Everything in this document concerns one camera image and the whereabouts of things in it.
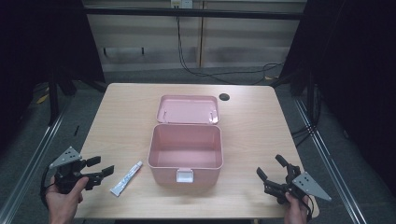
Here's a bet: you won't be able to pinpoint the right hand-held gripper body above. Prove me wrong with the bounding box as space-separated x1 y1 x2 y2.
263 163 332 205

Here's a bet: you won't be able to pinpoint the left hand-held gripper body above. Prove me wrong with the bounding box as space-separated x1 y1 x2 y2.
49 146 104 195

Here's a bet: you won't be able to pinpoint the white ointment tube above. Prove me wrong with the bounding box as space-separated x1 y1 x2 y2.
109 160 144 198

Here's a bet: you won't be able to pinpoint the pink storage box with lid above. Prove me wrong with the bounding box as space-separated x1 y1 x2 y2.
147 94 224 189

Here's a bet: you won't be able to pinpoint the person's right hand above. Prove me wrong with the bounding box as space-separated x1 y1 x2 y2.
283 191 313 224

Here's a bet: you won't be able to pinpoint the person's left hand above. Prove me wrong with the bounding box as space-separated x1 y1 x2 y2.
45 175 90 224

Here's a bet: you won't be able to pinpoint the black metal stand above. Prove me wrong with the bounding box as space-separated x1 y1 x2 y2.
47 73 61 127

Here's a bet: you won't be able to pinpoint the yellow floor tape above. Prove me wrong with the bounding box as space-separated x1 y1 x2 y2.
35 92 50 105

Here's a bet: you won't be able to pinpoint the black curtain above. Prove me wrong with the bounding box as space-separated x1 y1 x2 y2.
0 0 106 153
278 0 396 190

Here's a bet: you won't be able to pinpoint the black horizontal bar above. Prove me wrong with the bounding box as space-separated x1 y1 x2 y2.
83 7 305 21

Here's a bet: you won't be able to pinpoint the right hand-held gripper cable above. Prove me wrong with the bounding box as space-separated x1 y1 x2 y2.
299 193 314 222

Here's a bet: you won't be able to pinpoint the hand-held gripper cable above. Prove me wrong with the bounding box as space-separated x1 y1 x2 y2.
39 165 58 209
299 193 314 222

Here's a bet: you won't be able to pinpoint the left hand-held gripper cable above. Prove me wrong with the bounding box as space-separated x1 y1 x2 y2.
39 165 58 209

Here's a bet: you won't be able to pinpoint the metal floor rail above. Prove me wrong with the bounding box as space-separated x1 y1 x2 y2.
0 101 74 224
293 96 370 224

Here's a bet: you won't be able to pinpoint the black floor cables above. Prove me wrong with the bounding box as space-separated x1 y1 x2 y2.
290 82 320 148

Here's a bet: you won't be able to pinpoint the black cable along wall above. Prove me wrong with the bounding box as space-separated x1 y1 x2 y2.
176 15 285 86

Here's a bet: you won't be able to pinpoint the white wall socket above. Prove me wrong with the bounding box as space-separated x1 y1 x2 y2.
170 0 194 9

